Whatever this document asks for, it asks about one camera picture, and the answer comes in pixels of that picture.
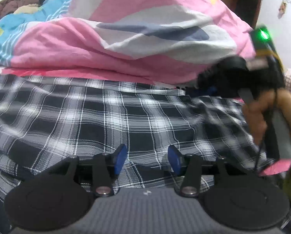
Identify black white plaid pants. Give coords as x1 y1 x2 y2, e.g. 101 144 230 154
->
0 74 282 234

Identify pink and blue duvet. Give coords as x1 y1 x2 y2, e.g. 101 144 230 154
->
0 0 258 86

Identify person's right hand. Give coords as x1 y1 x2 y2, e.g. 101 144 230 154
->
242 87 291 148

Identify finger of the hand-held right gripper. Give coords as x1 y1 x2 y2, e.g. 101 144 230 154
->
196 62 224 96

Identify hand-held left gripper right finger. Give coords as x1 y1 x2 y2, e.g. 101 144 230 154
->
167 145 248 197

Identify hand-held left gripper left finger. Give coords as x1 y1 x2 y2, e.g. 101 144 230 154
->
42 143 128 197

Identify brown jacket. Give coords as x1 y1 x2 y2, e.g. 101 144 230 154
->
0 0 42 25

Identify cream cloth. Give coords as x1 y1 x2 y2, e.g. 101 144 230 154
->
14 4 39 15

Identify small hanging cloth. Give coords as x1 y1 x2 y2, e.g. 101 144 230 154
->
278 0 289 19

